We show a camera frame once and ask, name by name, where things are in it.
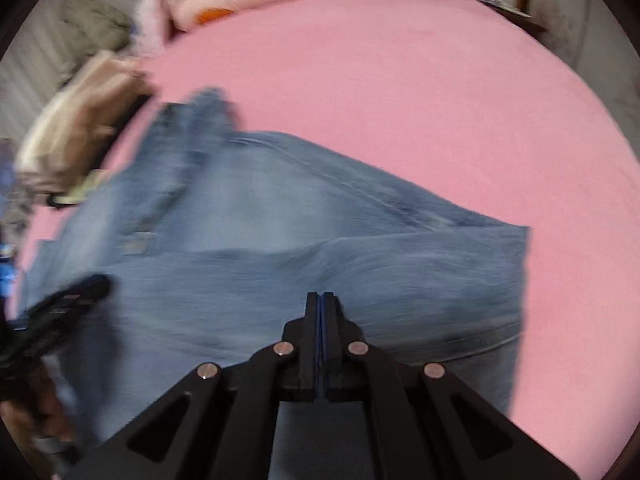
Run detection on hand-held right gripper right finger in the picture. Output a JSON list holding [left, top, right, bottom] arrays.
[[322, 291, 582, 480]]

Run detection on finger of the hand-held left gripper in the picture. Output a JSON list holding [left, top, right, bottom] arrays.
[[12, 273, 112, 361]]

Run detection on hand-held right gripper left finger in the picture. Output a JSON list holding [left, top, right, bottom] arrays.
[[65, 291, 320, 480]]

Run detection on blue denim jeans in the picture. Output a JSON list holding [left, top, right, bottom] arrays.
[[17, 87, 532, 480]]

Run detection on stack of beige folded clothes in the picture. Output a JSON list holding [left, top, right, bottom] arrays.
[[14, 49, 157, 197]]

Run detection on person's left hand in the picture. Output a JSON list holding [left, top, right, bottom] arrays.
[[0, 357, 78, 461]]

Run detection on white curtain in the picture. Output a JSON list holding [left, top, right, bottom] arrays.
[[0, 5, 96, 142]]

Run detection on pink bed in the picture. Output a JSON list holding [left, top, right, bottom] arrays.
[[10, 0, 632, 480]]

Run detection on pale puffer jacket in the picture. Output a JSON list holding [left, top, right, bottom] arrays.
[[59, 0, 137, 63]]

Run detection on pink pillow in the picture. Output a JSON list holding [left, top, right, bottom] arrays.
[[132, 0, 175, 57]]

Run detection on dark wooden nightstand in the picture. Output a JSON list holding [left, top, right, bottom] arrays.
[[474, 0, 549, 42]]

